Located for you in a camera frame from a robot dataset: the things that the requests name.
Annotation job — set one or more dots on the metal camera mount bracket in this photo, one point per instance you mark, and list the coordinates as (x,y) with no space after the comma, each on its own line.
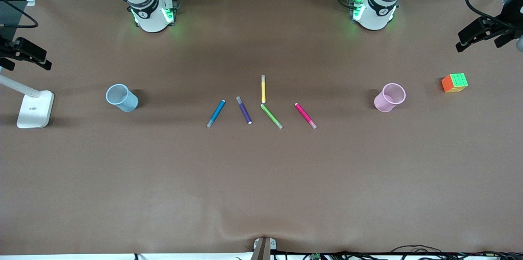
(263,249)

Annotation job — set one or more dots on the small green circuit board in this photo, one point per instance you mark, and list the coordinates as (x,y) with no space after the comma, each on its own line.
(315,256)

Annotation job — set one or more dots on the purple marker pen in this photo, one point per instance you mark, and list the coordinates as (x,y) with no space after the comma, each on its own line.
(244,111)

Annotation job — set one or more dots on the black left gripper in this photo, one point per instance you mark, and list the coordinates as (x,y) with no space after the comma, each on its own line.
(514,13)

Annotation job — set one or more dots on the yellow marker pen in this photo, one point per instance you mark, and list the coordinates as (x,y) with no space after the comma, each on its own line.
(263,90)

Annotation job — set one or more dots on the colourful puzzle cube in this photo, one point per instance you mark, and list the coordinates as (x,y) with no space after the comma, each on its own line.
(455,82)

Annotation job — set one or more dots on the pink marker pen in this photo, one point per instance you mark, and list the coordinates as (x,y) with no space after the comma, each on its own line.
(304,115)

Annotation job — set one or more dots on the pink plastic cup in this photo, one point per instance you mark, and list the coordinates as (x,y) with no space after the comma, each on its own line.
(386,102)

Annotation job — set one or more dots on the blue marker pen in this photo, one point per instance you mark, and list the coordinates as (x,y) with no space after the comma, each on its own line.
(216,113)

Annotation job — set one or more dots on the brown table cover sheet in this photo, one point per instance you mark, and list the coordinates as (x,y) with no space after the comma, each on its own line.
(261,178)

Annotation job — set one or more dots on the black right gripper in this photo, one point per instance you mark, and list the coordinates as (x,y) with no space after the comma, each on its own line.
(3,45)

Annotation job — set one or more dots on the light blue plastic cup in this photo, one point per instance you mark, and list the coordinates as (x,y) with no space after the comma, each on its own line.
(126,102)

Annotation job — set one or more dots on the green marker pen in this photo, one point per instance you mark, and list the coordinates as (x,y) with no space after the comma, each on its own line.
(271,116)

